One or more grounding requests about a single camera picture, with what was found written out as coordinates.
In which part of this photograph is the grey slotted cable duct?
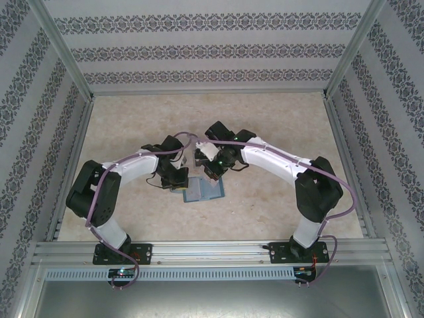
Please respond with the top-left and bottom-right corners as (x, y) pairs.
(44, 267), (296, 281)

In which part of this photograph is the aluminium table side rail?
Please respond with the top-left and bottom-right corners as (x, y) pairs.
(44, 97), (97, 242)
(323, 95), (377, 239)

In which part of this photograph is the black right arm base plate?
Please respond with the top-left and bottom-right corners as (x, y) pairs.
(268, 241), (328, 265)

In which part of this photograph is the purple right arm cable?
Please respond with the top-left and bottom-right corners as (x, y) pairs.
(195, 140), (358, 289)

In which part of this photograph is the small circuit board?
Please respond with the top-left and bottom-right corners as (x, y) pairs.
(293, 266), (319, 278)

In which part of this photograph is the aluminium table back rail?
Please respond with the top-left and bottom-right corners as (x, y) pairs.
(91, 86), (327, 97)

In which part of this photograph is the circuit board with green light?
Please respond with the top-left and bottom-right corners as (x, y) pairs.
(108, 268), (137, 278)

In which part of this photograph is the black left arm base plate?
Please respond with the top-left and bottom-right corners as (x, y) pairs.
(92, 243), (154, 266)

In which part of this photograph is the grey metal sheet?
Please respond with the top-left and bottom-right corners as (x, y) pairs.
(31, 280), (397, 318)

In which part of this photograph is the aluminium mounting rail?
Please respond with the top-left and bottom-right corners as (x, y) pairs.
(31, 238), (389, 266)

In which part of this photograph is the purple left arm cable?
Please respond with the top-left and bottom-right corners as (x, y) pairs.
(86, 131), (199, 292)

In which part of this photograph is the blue leather card holder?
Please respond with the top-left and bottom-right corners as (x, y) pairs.
(182, 176), (227, 203)

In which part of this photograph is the aluminium frame post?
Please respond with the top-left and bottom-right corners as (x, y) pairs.
(28, 0), (95, 102)
(321, 0), (397, 100)

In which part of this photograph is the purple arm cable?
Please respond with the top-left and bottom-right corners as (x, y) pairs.
(195, 140), (358, 289)
(86, 131), (199, 292)

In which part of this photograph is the clear acrylic card box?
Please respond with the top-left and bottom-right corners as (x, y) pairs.
(191, 148), (208, 170)

